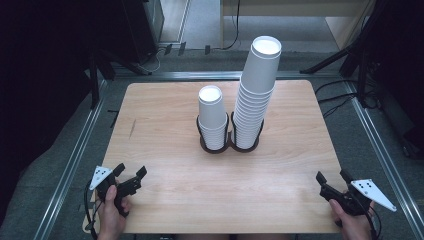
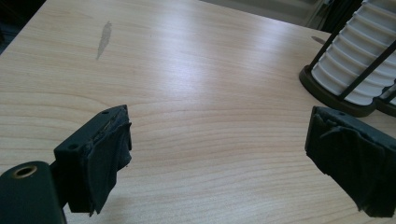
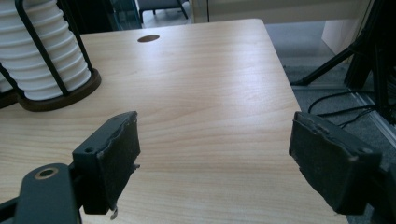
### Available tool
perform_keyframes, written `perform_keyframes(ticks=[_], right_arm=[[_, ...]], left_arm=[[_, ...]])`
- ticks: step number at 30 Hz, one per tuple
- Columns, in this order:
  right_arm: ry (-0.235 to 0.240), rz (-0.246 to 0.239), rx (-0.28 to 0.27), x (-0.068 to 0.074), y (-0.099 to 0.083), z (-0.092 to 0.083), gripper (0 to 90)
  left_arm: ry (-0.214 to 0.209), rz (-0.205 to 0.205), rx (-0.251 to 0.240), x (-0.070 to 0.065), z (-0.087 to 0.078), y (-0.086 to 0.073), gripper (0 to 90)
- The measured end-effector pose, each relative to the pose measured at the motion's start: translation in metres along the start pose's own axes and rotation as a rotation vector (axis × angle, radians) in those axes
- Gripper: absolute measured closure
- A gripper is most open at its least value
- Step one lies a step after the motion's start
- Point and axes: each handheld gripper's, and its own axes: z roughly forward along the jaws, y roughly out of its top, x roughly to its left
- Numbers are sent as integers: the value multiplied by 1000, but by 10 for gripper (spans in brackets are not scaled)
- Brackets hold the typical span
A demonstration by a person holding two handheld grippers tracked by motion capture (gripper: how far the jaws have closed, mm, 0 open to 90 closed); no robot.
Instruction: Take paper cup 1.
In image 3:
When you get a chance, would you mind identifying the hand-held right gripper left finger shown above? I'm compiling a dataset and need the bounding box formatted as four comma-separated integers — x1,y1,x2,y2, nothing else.
72,111,141,220

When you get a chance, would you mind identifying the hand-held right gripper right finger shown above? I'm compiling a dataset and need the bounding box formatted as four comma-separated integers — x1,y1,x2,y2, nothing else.
289,111,383,216

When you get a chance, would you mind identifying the black wire cup holder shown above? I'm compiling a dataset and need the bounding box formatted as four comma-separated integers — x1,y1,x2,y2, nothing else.
0,0,103,113

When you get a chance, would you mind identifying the tall stack of white cups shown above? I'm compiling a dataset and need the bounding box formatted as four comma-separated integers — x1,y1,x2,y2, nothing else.
0,0,92,101

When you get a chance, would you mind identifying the black tripod stand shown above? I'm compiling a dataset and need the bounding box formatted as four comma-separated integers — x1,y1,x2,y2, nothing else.
290,36,377,87

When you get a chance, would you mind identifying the black cabinet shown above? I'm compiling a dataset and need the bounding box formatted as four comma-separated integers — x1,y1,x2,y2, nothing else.
57,0,143,35

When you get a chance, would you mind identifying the light wooden desk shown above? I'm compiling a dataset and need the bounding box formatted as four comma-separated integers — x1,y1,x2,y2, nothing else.
190,0,375,56

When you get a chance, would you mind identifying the dark chair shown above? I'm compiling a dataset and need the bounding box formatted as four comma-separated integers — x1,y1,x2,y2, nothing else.
136,0,190,24

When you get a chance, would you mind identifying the black floor cable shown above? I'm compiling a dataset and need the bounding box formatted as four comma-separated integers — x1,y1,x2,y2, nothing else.
338,108,375,129
307,90,356,114
317,105,375,118

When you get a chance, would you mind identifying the aluminium floor rail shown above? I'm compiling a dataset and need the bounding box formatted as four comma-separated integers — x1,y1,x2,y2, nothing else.
350,91,396,147

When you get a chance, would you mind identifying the black metal frame stand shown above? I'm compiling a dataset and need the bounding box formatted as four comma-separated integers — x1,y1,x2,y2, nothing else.
344,0,396,125

